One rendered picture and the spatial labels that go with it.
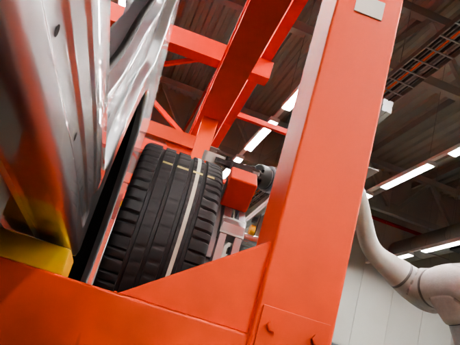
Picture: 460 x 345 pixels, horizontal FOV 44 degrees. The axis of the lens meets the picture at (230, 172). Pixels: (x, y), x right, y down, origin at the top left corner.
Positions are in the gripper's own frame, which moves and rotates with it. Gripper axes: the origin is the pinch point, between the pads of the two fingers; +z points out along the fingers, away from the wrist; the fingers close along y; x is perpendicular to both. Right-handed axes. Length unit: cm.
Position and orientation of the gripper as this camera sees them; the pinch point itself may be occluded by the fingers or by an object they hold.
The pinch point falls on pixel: (213, 158)
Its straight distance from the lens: 171.0
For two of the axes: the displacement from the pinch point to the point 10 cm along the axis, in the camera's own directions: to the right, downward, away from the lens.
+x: 3.3, -9.4, 0.4
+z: -8.0, -3.0, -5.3
